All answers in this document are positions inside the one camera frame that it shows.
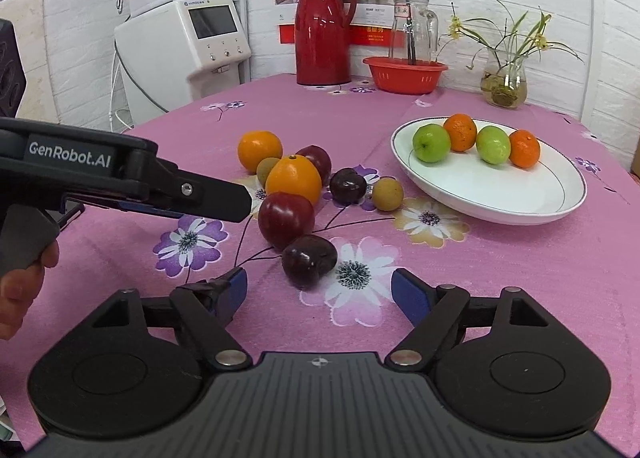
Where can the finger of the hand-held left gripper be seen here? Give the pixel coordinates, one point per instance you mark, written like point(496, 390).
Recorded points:
point(155, 210)
point(215, 195)

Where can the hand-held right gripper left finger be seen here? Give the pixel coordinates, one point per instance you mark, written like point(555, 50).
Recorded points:
point(237, 288)

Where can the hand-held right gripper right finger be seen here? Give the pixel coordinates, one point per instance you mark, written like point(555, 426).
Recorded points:
point(410, 295)

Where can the small brown kiwi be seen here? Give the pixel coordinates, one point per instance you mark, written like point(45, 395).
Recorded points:
point(264, 169)
point(387, 194)

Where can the large red plum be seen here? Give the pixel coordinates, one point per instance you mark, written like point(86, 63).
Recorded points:
point(285, 219)

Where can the dark purple plum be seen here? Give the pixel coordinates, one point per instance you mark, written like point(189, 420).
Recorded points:
point(347, 185)
point(309, 260)

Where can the oval orange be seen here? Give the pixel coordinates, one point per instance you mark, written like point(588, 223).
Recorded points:
point(293, 181)

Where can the maroon plum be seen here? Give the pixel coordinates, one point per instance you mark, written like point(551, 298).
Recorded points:
point(318, 160)

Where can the white oval plate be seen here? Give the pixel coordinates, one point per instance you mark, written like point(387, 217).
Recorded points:
point(500, 193)

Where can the person's left hand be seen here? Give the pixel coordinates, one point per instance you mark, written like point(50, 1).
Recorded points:
point(15, 298)

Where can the pink floral tablecloth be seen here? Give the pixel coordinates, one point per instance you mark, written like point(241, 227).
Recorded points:
point(450, 263)

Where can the round orange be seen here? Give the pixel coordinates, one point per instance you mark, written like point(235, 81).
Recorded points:
point(259, 150)

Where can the black speaker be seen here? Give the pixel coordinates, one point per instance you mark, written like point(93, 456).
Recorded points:
point(10, 73)

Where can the white appliance with screen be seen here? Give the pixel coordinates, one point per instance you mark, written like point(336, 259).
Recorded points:
point(150, 63)

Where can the wooden board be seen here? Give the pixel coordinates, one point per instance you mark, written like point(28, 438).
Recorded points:
point(30, 23)

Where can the green apple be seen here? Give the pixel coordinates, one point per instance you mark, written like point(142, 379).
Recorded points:
point(493, 144)
point(431, 143)

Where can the small mandarin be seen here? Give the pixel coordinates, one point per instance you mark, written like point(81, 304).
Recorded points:
point(460, 132)
point(524, 148)

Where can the red thermos jug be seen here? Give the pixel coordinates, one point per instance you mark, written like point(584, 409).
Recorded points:
point(320, 28)

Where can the red plastic basket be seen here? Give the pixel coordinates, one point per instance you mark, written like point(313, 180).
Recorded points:
point(405, 75)

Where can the glass vase with green plant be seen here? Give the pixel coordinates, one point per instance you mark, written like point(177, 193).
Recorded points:
point(502, 88)

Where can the dark stirring stick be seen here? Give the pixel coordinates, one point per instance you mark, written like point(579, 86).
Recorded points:
point(412, 45)

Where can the glass pitcher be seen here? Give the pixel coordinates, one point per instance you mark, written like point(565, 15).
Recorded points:
point(400, 28)

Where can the white wall pipe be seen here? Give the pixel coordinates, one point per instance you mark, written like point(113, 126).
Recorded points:
point(596, 23)

